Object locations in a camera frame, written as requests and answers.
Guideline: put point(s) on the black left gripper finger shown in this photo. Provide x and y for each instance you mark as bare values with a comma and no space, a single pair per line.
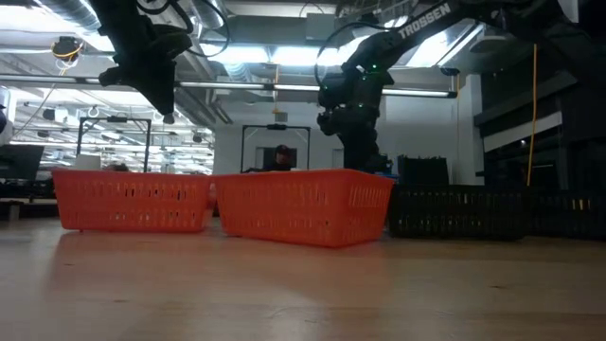
168,90
152,87

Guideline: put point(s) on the orange plastic basket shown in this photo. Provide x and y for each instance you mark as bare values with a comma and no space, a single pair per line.
132,201
293,208

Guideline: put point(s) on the black plastic basket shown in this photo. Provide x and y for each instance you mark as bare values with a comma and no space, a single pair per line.
568,213
454,213

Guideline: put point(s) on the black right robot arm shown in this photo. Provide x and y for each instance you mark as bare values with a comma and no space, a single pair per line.
421,21

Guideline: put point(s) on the dark equipment rack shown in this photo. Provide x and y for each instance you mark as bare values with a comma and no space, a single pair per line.
384,163

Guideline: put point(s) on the black cabinet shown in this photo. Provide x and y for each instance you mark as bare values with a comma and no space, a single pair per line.
422,170

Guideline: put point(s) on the long ceiling light bar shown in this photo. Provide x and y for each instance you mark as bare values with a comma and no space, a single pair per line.
237,85

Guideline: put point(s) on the person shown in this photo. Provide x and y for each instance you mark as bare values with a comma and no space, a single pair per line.
282,161

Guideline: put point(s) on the white box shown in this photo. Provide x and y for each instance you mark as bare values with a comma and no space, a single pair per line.
87,162

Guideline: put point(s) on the black computer monitor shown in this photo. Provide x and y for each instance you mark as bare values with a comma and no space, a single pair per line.
21,162

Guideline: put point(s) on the black ceiling camera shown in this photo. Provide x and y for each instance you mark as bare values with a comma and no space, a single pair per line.
450,71

